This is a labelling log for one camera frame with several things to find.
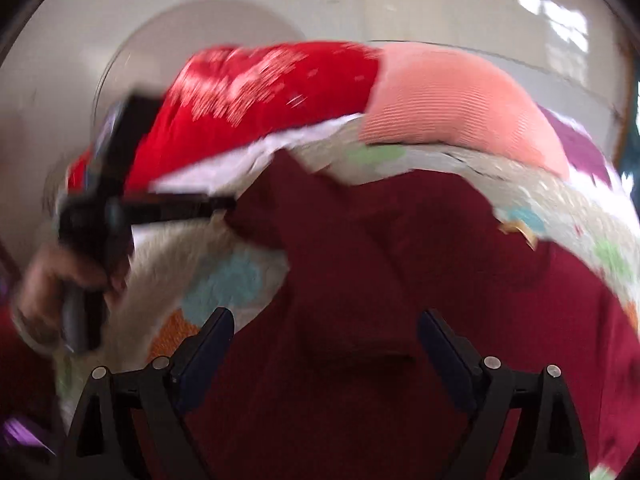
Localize dark red garment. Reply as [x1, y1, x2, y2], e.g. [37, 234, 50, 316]
[186, 152, 639, 479]

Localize person's left hand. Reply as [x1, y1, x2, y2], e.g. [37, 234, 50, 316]
[11, 242, 134, 354]

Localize patchwork heart quilt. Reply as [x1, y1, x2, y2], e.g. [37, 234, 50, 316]
[54, 118, 639, 420]

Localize white round headboard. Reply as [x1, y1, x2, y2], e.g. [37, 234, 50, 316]
[92, 0, 305, 128]

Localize red floral duvet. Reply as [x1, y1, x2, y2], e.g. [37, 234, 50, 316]
[66, 40, 384, 196]

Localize purple cloth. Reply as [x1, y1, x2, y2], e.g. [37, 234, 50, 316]
[539, 106, 612, 188]

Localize pink checked pillow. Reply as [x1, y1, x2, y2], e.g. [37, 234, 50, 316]
[359, 42, 570, 179]

